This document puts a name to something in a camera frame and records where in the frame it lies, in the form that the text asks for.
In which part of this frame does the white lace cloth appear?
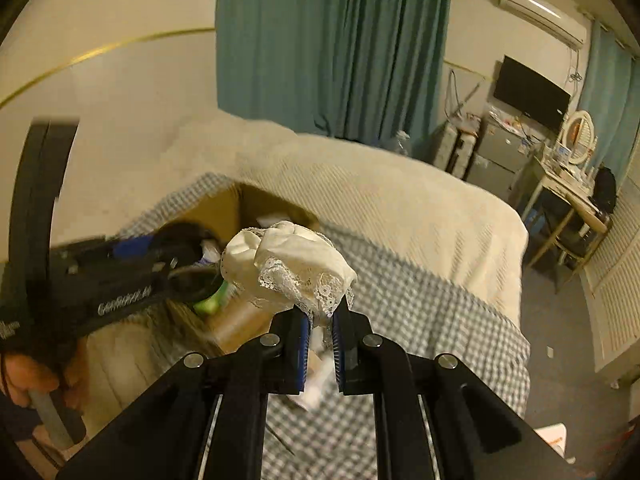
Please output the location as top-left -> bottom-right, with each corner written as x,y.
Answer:
220,221 -> 357,322

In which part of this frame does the person's left hand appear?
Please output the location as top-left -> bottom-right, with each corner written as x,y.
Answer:
1,338 -> 89,410

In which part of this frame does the brown cardboard box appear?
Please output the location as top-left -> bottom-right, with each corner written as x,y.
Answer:
120,176 -> 320,353

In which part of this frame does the green plastic packet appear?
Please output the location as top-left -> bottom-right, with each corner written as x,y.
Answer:
193,281 -> 229,318

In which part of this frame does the checkered grey white cloth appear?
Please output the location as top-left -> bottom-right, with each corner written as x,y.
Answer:
119,171 -> 533,480

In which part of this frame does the cream white bed blanket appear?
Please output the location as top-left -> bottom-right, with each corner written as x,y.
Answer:
87,110 -> 528,323

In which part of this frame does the grey cabinet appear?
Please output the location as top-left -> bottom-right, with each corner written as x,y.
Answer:
464,117 -> 528,202

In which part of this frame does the wooden dressing table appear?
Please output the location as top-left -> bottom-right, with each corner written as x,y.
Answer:
509,156 -> 613,283

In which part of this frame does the white louvered closet door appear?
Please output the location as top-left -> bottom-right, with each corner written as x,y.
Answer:
582,179 -> 639,384

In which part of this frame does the green curtain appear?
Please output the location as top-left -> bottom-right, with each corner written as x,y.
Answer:
215,0 -> 450,145

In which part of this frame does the black bag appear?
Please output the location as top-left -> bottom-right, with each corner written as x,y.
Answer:
591,166 -> 617,214

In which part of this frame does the black flat television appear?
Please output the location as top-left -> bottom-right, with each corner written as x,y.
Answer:
492,56 -> 570,133

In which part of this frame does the white oval vanity mirror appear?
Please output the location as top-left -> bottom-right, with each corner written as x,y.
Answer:
559,110 -> 597,166

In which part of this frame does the teal window curtain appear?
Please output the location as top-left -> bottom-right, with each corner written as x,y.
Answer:
578,21 -> 639,184

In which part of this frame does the white air conditioner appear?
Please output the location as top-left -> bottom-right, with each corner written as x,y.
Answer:
499,0 -> 587,50

